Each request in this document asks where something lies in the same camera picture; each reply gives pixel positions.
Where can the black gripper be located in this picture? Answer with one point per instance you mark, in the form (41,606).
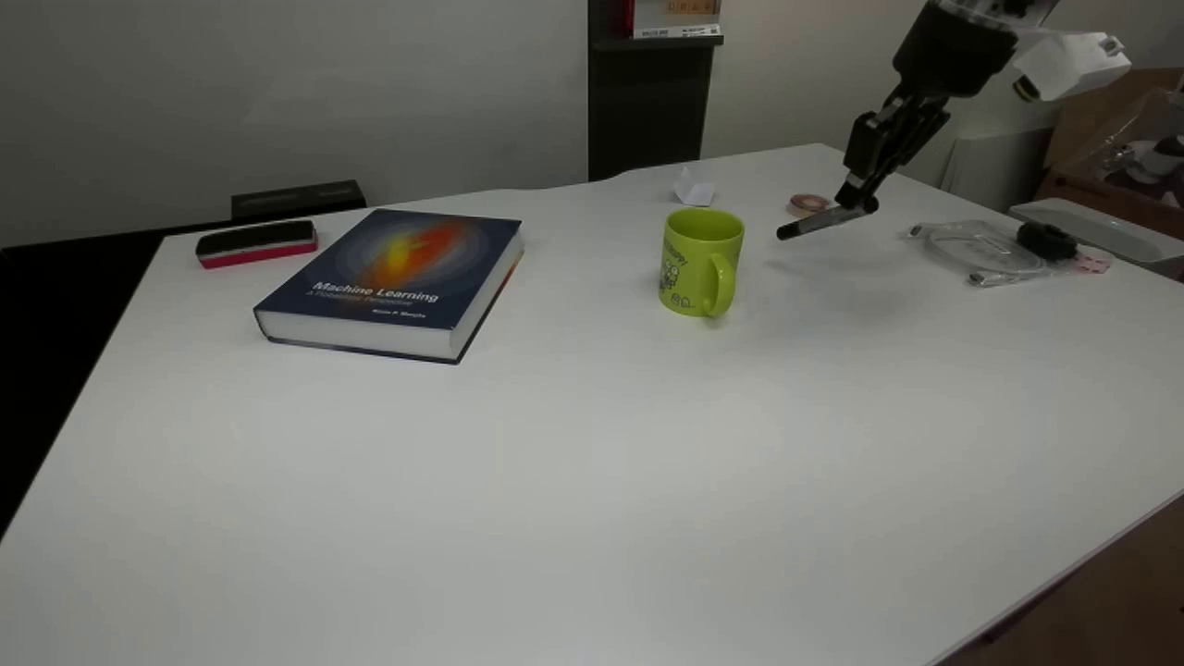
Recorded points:
(952,62)

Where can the black marker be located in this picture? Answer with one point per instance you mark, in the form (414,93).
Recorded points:
(817,224)

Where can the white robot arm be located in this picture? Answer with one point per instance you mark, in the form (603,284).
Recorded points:
(1065,65)

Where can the clear plastic bag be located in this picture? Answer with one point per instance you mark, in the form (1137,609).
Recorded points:
(973,246)

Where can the small black device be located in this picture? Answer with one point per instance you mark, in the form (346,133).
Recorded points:
(1044,240)

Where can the small white paper scrap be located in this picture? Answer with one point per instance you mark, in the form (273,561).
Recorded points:
(690,193)

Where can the brown cardboard box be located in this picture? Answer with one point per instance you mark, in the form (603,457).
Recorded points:
(1096,133)

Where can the yellow-green mug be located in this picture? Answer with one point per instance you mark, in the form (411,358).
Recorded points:
(700,263)

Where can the black display stand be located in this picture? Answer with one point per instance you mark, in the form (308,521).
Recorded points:
(647,113)

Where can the blue hardcover book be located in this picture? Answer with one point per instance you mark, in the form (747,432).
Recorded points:
(393,263)

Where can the black eraser block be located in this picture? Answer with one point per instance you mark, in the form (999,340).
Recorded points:
(297,200)

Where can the black and red eraser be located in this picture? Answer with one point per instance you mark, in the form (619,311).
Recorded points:
(257,244)

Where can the white cylindrical pedestal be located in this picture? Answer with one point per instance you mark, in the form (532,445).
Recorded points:
(984,166)

